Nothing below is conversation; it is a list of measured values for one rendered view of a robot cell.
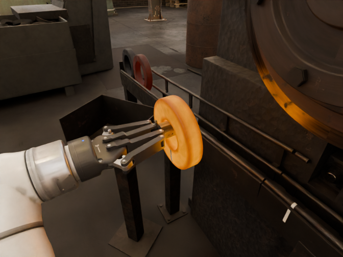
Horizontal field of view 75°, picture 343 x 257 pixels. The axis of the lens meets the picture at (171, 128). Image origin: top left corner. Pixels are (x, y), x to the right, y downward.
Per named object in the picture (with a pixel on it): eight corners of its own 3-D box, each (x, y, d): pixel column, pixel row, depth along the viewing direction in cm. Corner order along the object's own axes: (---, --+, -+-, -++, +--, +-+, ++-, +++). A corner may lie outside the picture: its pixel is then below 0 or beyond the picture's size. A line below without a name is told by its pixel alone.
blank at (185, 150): (163, 85, 50) (149, 89, 48) (203, 111, 38) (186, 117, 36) (169, 142, 58) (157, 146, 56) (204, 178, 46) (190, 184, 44)
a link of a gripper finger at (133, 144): (104, 144, 39) (106, 148, 38) (161, 125, 43) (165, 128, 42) (108, 159, 41) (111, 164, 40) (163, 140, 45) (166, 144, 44)
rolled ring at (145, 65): (144, 58, 101) (151, 57, 102) (130, 52, 115) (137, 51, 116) (148, 96, 110) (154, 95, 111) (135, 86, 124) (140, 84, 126)
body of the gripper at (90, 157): (75, 163, 44) (120, 147, 47) (83, 193, 38) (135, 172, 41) (63, 132, 39) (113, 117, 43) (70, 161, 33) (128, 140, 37)
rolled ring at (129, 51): (130, 51, 115) (137, 51, 116) (120, 46, 129) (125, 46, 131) (135, 85, 124) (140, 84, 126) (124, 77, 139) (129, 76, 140)
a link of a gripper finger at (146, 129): (107, 157, 42) (105, 153, 43) (160, 137, 46) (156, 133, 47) (103, 141, 40) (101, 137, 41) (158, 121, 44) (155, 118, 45)
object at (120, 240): (124, 208, 127) (101, 94, 86) (164, 227, 118) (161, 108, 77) (99, 239, 112) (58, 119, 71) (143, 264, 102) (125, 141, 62)
